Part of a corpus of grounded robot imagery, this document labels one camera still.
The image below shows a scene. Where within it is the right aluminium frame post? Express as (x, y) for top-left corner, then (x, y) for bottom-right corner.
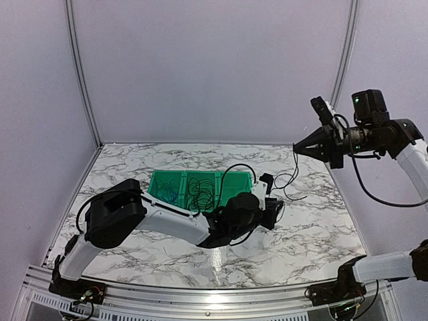
(329, 0), (360, 110)

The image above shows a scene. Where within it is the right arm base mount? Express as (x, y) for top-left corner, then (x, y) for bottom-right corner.
(304, 280), (366, 306)

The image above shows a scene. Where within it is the light blue cable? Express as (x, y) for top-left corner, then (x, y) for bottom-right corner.
(156, 180), (181, 205)

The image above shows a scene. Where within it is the right green bin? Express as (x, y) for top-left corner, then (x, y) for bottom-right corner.
(219, 171), (253, 206)

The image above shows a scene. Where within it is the aluminium frame post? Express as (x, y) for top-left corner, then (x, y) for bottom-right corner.
(329, 0), (360, 110)
(64, 0), (104, 149)

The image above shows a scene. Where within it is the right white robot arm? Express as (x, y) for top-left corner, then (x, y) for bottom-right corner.
(294, 89), (427, 305)

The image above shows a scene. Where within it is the left aluminium frame post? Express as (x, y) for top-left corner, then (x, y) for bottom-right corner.
(64, 0), (104, 149)

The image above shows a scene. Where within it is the front aluminium rail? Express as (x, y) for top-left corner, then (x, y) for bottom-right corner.
(11, 265), (402, 320)

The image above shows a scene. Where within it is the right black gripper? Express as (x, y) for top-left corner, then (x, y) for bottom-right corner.
(294, 120), (383, 169)

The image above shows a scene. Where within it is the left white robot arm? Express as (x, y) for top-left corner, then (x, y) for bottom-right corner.
(51, 173), (284, 298)

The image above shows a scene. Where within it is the middle green bin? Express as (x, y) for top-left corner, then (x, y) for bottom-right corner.
(183, 171), (219, 212)

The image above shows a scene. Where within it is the dark blue cable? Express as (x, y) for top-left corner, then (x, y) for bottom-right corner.
(274, 149), (310, 201)
(187, 179), (201, 208)

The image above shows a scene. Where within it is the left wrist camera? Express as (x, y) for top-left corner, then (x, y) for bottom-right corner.
(251, 173), (274, 211)

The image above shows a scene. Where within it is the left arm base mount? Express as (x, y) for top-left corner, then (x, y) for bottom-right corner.
(48, 278), (107, 304)

